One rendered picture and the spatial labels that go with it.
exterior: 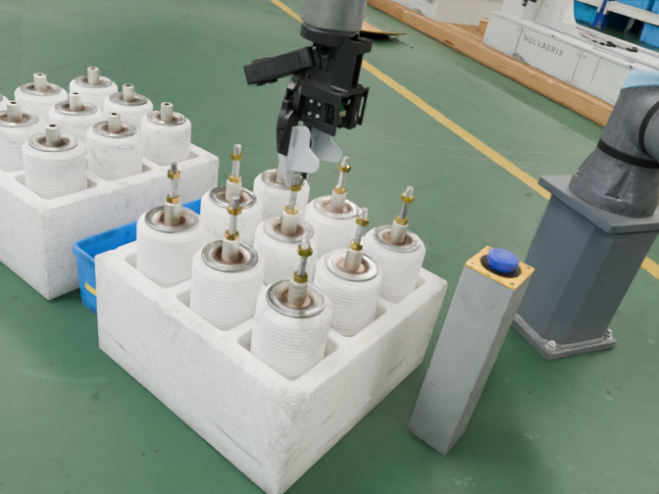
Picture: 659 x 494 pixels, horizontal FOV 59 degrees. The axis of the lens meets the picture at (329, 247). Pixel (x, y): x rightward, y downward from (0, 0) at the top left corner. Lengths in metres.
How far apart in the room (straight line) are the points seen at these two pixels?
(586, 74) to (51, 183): 2.57
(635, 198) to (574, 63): 2.12
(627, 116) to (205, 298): 0.73
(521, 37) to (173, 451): 3.00
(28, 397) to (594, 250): 0.94
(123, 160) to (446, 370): 0.67
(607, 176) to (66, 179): 0.91
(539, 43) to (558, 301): 2.35
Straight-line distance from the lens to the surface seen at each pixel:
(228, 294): 0.76
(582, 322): 1.21
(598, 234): 1.10
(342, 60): 0.72
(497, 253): 0.77
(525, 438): 1.02
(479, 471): 0.94
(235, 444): 0.82
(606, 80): 3.05
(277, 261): 0.83
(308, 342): 0.71
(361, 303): 0.79
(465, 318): 0.79
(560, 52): 3.26
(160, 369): 0.88
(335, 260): 0.80
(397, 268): 0.86
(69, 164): 1.05
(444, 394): 0.87
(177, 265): 0.84
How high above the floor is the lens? 0.68
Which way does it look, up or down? 31 degrees down
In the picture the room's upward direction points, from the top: 11 degrees clockwise
